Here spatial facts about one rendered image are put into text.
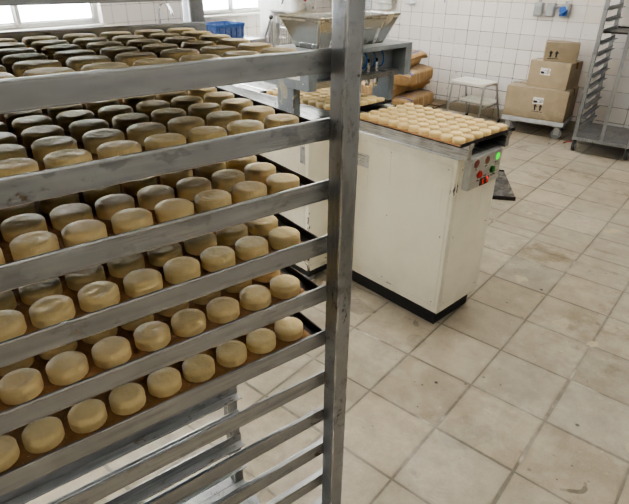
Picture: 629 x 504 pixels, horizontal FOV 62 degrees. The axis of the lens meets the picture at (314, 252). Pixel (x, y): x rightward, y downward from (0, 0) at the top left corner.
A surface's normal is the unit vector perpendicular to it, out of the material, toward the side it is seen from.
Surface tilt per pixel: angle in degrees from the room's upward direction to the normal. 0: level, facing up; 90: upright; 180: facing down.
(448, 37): 90
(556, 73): 89
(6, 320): 0
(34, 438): 0
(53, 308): 0
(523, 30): 90
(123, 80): 90
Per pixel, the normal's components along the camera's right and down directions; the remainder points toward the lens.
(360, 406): 0.00, -0.88
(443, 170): -0.74, 0.32
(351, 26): 0.59, 0.39
